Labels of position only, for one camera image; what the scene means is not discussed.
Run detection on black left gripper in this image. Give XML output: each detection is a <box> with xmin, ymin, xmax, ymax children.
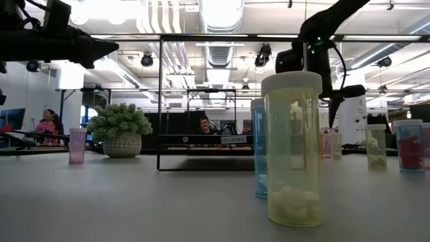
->
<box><xmin>69</xmin><ymin>26</ymin><xmax>120</xmax><ymax>71</ymax></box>

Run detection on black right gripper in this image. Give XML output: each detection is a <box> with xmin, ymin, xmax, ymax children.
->
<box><xmin>317</xmin><ymin>67</ymin><xmax>367</xmax><ymax>130</ymax></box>

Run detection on pink medicine bottle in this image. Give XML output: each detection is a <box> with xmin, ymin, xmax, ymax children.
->
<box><xmin>68</xmin><ymin>127</ymin><xmax>88</xmax><ymax>165</ymax></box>
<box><xmin>322</xmin><ymin>126</ymin><xmax>334</xmax><ymax>159</ymax></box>

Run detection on large orange medicine bottle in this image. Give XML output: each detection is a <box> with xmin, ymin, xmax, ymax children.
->
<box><xmin>318</xmin><ymin>130</ymin><xmax>325</xmax><ymax>161</ymax></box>

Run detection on blue medicine bottle red pills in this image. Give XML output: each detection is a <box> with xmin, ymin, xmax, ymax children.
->
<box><xmin>392</xmin><ymin>119</ymin><xmax>425</xmax><ymax>174</ymax></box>

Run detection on green succulent in white pot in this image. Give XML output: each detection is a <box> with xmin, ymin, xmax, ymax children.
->
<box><xmin>86</xmin><ymin>102</ymin><xmax>154</xmax><ymax>159</ymax></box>

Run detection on dark background monitor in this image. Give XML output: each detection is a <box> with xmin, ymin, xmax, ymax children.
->
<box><xmin>408</xmin><ymin>104</ymin><xmax>430</xmax><ymax>132</ymax></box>

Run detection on person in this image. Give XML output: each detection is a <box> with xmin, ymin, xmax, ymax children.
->
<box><xmin>34</xmin><ymin>108</ymin><xmax>65</xmax><ymax>146</ymax></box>
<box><xmin>198</xmin><ymin>116</ymin><xmax>216</xmax><ymax>136</ymax></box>

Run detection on blue screen monitor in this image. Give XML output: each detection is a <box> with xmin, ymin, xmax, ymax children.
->
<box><xmin>0</xmin><ymin>108</ymin><xmax>26</xmax><ymax>131</ymax></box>

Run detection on wooden tray board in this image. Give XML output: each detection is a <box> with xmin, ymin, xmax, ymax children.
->
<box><xmin>156</xmin><ymin>37</ymin><xmax>308</xmax><ymax>171</ymax></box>

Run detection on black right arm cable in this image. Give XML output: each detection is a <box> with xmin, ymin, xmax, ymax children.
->
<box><xmin>331</xmin><ymin>43</ymin><xmax>349</xmax><ymax>91</ymax></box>

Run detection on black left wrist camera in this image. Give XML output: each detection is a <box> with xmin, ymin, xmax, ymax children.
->
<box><xmin>43</xmin><ymin>0</ymin><xmax>72</xmax><ymax>33</ymax></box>

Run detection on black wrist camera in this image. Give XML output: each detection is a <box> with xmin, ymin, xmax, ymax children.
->
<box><xmin>275</xmin><ymin>48</ymin><xmax>306</xmax><ymax>74</ymax></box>
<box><xmin>43</xmin><ymin>0</ymin><xmax>72</xmax><ymax>33</ymax></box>

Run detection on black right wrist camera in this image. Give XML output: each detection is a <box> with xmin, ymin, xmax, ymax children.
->
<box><xmin>275</xmin><ymin>48</ymin><xmax>306</xmax><ymax>74</ymax></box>

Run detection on black aluminium rig frame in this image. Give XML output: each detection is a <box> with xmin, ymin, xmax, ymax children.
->
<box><xmin>0</xmin><ymin>32</ymin><xmax>430</xmax><ymax>157</ymax></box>

